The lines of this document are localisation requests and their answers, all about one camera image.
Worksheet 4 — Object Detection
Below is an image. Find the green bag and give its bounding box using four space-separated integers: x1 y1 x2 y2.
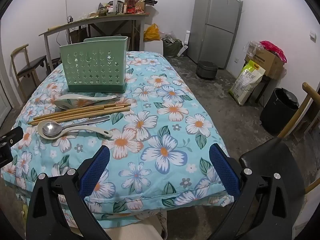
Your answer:
162 36 184 58

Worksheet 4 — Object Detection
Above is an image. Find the grey metal-frame desk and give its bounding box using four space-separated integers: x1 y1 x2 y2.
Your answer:
39 14 148 78

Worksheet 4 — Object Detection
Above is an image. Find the beige cloth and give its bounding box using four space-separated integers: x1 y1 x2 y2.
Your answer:
102 212 167 240

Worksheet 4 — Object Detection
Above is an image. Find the black round trash bin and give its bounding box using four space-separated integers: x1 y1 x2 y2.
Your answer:
260 87 299 135

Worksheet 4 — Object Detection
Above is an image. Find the pink plastic bag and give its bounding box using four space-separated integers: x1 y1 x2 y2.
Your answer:
259 40 287 63

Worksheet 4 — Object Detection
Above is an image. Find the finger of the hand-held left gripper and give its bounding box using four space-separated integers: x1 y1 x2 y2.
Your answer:
0 126 24 147

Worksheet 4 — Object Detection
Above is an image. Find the pile of food packets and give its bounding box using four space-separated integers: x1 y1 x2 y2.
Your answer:
89 0 158 18

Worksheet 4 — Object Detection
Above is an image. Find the brown box under desk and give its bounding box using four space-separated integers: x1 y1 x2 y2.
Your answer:
70 29 88 44

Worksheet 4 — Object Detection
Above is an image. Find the silver refrigerator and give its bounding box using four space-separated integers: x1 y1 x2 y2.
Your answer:
187 0 243 70

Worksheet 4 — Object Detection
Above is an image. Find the floral blue blanket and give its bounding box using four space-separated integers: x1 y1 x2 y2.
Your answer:
0 51 234 228

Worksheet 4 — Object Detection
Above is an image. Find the wooden chair with dark seat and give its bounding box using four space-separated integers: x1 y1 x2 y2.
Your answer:
10 44 48 101

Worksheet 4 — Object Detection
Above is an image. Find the white pack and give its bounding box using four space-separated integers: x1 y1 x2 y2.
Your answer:
177 30 191 57

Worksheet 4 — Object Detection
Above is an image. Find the wooden chair with black seat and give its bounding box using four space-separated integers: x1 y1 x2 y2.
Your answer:
239 82 320 198

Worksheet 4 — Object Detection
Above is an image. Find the brown cardboard box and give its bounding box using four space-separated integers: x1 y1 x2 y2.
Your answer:
246 47 285 80

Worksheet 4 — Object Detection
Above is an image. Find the green plastic utensil holder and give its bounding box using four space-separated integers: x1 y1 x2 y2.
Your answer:
59 36 129 93

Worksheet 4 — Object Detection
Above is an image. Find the white and yellow rice bag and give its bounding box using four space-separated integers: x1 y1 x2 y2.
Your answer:
229 60 266 106

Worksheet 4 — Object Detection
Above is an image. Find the white box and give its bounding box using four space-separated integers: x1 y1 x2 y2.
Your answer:
144 40 164 56

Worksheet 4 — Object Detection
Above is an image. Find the metal spoon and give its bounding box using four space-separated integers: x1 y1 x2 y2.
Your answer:
54 98 118 111
42 116 111 137

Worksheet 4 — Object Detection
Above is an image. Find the clear plastic bag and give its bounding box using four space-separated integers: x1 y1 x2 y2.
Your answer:
244 40 264 57

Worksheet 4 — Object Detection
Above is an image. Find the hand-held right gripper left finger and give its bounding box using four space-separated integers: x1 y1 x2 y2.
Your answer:
26 145 113 240

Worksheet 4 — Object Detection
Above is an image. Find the yellow plastic bag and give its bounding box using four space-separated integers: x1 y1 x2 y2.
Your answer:
144 24 161 42

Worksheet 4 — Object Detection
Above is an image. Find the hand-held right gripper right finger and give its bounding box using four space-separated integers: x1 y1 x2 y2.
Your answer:
208 144 293 240

